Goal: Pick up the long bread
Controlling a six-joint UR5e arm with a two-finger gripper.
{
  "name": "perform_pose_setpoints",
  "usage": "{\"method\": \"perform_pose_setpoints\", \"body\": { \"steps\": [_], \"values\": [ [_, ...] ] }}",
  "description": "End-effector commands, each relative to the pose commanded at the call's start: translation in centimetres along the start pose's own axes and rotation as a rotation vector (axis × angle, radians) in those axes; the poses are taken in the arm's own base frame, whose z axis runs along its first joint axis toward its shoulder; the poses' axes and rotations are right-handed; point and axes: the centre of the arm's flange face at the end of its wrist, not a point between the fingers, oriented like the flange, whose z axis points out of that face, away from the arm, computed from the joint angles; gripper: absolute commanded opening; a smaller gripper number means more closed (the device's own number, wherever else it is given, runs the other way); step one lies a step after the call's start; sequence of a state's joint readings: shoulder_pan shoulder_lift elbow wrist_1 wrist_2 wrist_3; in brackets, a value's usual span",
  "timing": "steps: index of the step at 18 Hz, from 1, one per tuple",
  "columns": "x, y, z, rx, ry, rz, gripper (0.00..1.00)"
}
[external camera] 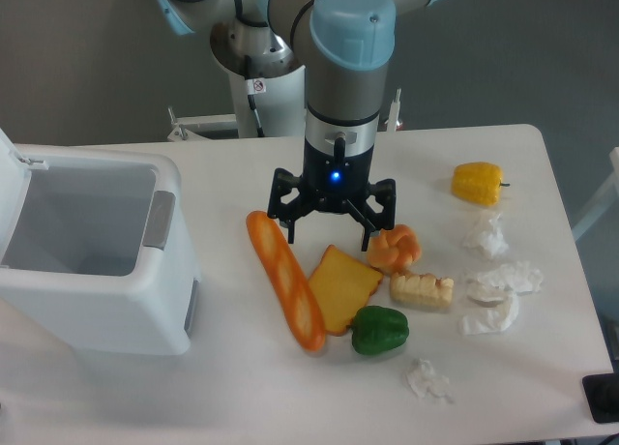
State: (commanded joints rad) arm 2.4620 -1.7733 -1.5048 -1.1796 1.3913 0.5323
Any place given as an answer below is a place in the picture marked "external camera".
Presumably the white bin lid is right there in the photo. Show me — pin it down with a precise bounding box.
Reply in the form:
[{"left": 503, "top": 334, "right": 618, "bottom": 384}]
[{"left": 0, "top": 131, "right": 48, "bottom": 256}]

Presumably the yellow bell pepper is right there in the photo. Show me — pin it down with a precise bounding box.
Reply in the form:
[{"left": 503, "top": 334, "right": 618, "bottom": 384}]
[{"left": 451, "top": 162, "right": 510, "bottom": 207}]

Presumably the orange knotted bread roll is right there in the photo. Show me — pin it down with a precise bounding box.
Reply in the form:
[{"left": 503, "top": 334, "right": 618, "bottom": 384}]
[{"left": 367, "top": 224, "right": 423, "bottom": 276}]

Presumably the crumpled white tissue top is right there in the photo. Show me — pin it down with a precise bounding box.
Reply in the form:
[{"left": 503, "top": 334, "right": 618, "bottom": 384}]
[{"left": 462, "top": 211, "right": 509, "bottom": 260}]

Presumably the crumpled white tissue lower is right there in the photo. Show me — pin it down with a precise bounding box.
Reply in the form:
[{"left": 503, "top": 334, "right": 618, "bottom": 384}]
[{"left": 458, "top": 294, "right": 520, "bottom": 336}]

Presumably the green bell pepper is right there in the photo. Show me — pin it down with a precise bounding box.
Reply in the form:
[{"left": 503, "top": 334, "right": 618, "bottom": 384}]
[{"left": 350, "top": 306, "right": 409, "bottom": 356}]

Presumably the white trash bin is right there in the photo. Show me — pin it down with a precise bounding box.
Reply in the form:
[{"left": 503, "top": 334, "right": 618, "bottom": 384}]
[{"left": 1, "top": 146, "right": 200, "bottom": 355}]

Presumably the black device at edge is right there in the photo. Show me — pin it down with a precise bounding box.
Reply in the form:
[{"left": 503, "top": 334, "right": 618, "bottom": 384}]
[{"left": 582, "top": 372, "right": 618, "bottom": 424}]

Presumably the crumpled white tissue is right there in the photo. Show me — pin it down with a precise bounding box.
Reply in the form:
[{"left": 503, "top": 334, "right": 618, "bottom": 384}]
[
  {"left": 462, "top": 211, "right": 509, "bottom": 260},
  {"left": 458, "top": 294, "right": 520, "bottom": 336},
  {"left": 465, "top": 261, "right": 544, "bottom": 294},
  {"left": 404, "top": 358, "right": 455, "bottom": 403}
]

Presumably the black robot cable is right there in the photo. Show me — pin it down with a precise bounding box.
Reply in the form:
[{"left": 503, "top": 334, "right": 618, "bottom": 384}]
[{"left": 243, "top": 55, "right": 266, "bottom": 138}]

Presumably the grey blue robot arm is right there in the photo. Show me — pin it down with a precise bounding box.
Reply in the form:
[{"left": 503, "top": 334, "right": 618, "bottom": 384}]
[{"left": 157, "top": 0, "right": 439, "bottom": 237}]

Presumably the crumpled white tissue middle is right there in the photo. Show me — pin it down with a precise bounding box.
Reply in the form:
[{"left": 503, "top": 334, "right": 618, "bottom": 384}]
[{"left": 465, "top": 261, "right": 544, "bottom": 294}]

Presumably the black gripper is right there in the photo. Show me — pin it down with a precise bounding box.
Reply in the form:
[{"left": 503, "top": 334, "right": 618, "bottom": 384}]
[{"left": 267, "top": 138, "right": 397, "bottom": 252}]

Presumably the long orange baguette bread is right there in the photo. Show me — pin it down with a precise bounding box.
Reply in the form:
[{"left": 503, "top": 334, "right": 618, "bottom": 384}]
[{"left": 246, "top": 211, "right": 326, "bottom": 352}]

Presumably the crumpled white tissue bottom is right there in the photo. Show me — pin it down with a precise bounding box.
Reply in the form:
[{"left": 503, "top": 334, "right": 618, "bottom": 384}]
[{"left": 404, "top": 358, "right": 455, "bottom": 403}]

